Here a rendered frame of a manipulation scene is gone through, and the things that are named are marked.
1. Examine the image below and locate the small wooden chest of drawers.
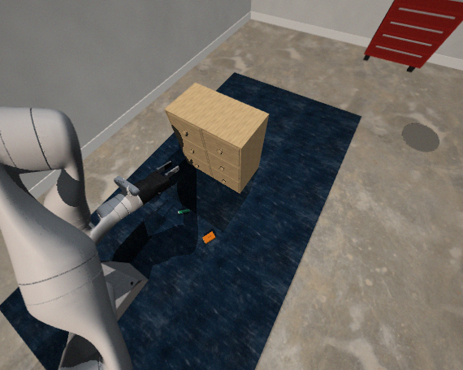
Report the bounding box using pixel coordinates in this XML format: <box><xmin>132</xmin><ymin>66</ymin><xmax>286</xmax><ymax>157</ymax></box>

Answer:
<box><xmin>164</xmin><ymin>83</ymin><xmax>269</xmax><ymax>193</ymax></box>

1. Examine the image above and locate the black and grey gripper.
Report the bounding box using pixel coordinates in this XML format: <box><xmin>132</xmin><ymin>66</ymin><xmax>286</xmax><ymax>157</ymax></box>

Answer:
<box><xmin>114</xmin><ymin>161</ymin><xmax>179</xmax><ymax>214</ymax></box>

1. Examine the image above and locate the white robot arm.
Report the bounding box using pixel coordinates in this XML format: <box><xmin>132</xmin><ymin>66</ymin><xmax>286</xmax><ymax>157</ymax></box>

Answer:
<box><xmin>0</xmin><ymin>106</ymin><xmax>133</xmax><ymax>370</ymax></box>

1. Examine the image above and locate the orange rectangular block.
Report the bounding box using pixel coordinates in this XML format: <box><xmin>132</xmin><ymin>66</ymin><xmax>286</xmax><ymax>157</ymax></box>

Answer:
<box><xmin>202</xmin><ymin>231</ymin><xmax>216</xmax><ymax>243</ymax></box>

